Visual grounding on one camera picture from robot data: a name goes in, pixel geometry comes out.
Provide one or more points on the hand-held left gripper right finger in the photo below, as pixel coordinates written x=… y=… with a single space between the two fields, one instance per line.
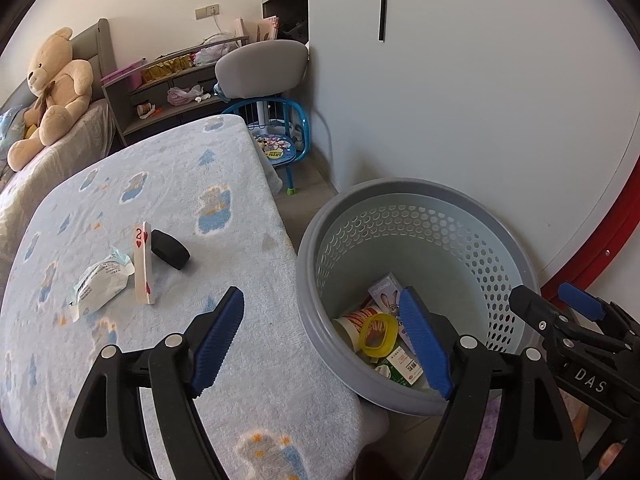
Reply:
x=425 y=345

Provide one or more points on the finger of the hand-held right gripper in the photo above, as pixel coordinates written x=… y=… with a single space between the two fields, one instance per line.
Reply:
x=535 y=307
x=580 y=300

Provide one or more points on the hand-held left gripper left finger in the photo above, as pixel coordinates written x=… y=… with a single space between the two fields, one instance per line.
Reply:
x=217 y=345

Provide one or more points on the green and white milk carton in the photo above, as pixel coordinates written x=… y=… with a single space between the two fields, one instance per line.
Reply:
x=402 y=362

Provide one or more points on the purple cartoon rabbit box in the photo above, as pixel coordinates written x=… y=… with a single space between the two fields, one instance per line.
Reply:
x=385 y=295

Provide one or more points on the red and white paper cup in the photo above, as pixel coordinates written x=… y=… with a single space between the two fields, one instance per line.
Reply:
x=350 y=325

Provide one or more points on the grey perforated plastic basket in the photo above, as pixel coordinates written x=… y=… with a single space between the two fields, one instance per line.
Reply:
x=450 y=240

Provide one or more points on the red curved bar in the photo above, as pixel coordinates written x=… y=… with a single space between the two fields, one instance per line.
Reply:
x=600 y=250

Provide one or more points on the purple fluffy rug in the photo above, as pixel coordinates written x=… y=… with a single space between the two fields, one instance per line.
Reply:
x=492 y=422

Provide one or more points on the playing card box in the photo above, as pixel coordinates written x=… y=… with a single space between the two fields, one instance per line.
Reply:
x=144 y=270

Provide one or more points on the black oval case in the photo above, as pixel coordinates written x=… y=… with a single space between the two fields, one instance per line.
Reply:
x=170 y=250

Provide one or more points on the white plastic packet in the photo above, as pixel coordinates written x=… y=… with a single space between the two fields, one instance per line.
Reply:
x=97 y=285

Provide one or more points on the blue child chair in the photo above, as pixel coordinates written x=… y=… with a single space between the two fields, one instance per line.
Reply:
x=280 y=152

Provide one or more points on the white wardrobe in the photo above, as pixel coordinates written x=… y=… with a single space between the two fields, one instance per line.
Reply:
x=475 y=110

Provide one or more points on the grey shelf unit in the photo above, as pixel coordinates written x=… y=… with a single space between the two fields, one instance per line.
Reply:
x=150 y=125

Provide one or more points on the pink plastic bag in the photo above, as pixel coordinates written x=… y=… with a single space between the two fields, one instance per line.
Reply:
x=182 y=95

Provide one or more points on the bed with patterned cover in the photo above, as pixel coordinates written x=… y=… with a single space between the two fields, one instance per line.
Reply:
x=85 y=130

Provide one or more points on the grey chair backrest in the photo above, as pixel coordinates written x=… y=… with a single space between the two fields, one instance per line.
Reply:
x=260 y=67

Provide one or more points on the golden foil packets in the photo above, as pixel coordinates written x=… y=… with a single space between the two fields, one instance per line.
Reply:
x=165 y=67

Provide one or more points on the pink plastic box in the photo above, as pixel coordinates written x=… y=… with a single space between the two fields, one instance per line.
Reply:
x=130 y=72

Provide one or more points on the white plastic bag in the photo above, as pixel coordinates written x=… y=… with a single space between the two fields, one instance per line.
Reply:
x=212 y=55

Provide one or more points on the large beige teddy bear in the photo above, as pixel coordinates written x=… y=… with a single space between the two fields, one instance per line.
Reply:
x=55 y=95

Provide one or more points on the blue printed pillow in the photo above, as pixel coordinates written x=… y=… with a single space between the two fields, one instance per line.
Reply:
x=10 y=127

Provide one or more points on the pink gift bag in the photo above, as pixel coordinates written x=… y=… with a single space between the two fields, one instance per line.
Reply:
x=267 y=29

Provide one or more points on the grey bed headboard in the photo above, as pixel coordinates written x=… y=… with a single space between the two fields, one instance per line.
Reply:
x=102 y=45

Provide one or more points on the wall socket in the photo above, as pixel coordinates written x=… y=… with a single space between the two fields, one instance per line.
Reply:
x=206 y=11

